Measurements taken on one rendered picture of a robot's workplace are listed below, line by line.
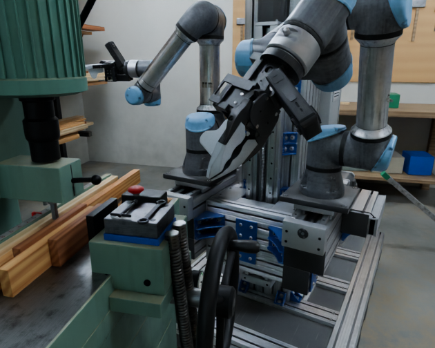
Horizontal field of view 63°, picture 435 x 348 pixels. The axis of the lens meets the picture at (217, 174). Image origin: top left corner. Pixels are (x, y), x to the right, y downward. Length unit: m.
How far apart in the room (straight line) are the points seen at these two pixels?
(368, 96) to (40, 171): 0.84
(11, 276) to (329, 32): 0.61
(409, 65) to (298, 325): 2.94
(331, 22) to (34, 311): 0.61
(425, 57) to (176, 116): 2.60
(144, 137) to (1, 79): 3.84
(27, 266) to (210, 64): 1.07
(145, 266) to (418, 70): 3.62
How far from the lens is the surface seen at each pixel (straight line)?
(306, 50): 0.56
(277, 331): 1.59
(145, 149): 4.48
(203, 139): 0.53
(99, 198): 0.90
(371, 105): 1.10
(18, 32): 0.64
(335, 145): 1.17
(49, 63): 0.65
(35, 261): 0.69
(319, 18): 0.59
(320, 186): 1.21
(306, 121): 0.48
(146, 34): 4.32
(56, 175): 0.70
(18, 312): 0.63
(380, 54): 1.05
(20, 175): 0.75
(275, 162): 1.37
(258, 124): 0.53
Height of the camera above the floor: 1.25
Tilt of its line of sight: 18 degrees down
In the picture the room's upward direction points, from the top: straight up
